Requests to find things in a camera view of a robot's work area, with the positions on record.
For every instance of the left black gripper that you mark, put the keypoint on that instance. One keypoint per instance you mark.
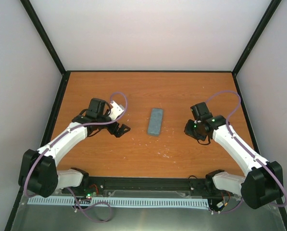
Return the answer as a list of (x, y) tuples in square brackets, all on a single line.
[(119, 132)]

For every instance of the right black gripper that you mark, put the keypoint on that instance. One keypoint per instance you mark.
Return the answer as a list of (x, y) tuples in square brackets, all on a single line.
[(188, 131)]

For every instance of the grey glasses case green lining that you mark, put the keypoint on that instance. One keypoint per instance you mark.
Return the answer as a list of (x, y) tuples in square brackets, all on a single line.
[(155, 122)]

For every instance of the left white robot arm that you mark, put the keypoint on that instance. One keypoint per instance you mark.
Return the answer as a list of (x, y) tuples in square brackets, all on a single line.
[(39, 174)]

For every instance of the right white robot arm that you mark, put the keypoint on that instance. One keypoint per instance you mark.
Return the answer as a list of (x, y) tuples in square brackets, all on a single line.
[(247, 159)]

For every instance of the clear plastic sheet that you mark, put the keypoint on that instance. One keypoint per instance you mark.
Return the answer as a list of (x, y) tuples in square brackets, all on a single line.
[(235, 217)]

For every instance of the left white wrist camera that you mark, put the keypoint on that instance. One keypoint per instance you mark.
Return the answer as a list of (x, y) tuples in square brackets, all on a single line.
[(116, 110)]

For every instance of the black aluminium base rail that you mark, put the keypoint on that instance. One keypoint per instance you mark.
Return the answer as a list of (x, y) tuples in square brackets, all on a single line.
[(143, 184)]

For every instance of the light blue slotted cable duct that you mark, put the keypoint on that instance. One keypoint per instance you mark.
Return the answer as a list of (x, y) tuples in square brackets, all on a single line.
[(123, 202)]

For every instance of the black enclosure frame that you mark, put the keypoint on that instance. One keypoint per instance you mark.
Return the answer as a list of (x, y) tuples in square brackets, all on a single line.
[(273, 5)]

